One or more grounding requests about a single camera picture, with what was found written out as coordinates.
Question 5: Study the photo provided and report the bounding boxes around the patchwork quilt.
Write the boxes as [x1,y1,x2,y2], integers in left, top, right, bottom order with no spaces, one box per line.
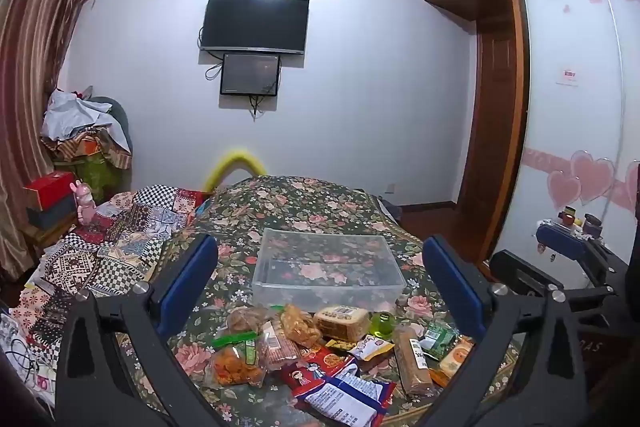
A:
[10,184,211,358]

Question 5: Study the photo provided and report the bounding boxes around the small black monitor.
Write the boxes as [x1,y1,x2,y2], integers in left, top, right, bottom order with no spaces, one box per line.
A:
[220,53,282,98]

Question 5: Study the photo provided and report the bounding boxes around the floral blanket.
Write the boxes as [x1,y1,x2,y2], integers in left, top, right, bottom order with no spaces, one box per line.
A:
[115,175,521,427]

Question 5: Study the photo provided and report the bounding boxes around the yellow foam tube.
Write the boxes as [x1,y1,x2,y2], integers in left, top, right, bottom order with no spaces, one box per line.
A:
[204,149,268,192]

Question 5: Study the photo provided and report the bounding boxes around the fried snack clear packet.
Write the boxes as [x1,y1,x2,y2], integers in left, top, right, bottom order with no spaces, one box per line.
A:
[279,303,323,348]

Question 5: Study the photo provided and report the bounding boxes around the tangled black cables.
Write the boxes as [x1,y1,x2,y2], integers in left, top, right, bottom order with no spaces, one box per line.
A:
[0,332,41,380]

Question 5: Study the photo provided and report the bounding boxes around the green pea snack packet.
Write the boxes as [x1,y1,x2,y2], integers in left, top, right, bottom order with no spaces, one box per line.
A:
[417,322,458,360]

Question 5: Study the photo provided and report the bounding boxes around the sponge cake packet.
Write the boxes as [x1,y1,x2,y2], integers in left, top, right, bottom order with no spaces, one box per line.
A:
[314,304,370,342]

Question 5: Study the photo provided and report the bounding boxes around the blue white snack packet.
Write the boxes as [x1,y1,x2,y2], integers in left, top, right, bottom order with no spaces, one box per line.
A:
[295,362,396,427]

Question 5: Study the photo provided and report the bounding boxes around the black wall television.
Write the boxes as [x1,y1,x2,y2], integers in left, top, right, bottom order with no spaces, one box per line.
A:
[199,0,311,56]

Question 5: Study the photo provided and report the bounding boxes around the clear plastic container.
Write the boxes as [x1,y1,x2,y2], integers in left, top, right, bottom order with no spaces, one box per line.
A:
[251,228,407,308]

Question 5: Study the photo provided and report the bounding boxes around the white sliding wardrobe door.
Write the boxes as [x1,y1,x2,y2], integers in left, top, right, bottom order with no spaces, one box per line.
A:
[512,0,640,268]

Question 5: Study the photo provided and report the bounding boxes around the red box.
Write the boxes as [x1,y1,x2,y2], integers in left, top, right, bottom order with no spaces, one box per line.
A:
[22,172,76,210]

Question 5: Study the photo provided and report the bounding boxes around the orange round print packet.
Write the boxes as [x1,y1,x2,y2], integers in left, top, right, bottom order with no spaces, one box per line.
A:
[430,337,476,388]

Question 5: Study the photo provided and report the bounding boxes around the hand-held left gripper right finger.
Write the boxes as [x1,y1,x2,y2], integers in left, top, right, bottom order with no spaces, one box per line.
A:
[422,234,588,427]

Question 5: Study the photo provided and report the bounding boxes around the pile of clothes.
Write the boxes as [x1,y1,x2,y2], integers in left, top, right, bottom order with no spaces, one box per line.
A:
[40,87,133,170]

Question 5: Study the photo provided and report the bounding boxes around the wooden door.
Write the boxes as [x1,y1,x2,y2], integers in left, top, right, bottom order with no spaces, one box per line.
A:
[457,0,531,265]

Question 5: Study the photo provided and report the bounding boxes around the small yellow white packet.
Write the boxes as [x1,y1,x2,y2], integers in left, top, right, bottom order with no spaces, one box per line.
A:
[347,334,396,362]

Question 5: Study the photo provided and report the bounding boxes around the orange snack packet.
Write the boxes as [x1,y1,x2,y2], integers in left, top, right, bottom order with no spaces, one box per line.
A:
[210,341,266,388]

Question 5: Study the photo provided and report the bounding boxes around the pink sausage packet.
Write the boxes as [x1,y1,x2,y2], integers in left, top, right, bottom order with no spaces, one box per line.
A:
[260,322,301,370]

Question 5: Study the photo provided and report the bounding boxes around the pink rabbit toy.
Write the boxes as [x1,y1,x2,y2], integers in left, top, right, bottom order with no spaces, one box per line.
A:
[70,180,98,225]

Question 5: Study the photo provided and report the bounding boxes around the striped curtain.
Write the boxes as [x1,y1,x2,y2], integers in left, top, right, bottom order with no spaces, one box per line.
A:
[0,0,108,288]

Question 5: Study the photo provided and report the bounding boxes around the brown bun packet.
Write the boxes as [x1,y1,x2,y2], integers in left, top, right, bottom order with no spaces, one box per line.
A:
[226,306,273,334]

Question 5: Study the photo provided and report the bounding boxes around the green jelly cup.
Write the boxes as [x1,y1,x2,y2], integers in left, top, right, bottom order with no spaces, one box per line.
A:
[370,311,397,339]

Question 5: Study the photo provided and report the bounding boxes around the green bag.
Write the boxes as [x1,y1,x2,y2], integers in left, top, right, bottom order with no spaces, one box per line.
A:
[70,157,126,202]

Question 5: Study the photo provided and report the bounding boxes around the red cartoon snack packet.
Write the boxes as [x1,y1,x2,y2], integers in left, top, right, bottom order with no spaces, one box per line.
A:
[277,344,358,400]

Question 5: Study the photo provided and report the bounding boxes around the green trimmed clear packet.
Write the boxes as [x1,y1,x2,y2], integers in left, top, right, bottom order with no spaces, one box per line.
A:
[211,331,261,350]

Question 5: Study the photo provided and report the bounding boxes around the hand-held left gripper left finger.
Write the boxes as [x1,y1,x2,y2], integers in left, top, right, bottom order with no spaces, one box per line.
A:
[55,232,221,427]

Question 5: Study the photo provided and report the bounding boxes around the long biscuit packet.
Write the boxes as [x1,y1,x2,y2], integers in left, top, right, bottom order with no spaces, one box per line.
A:
[392,327,435,400]

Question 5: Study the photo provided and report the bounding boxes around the grey box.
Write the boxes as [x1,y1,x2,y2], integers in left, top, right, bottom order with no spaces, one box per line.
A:
[27,197,78,230]

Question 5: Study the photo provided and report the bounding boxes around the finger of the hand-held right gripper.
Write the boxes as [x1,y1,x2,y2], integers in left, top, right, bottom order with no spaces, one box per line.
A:
[489,249,618,330]
[535,219,630,290]

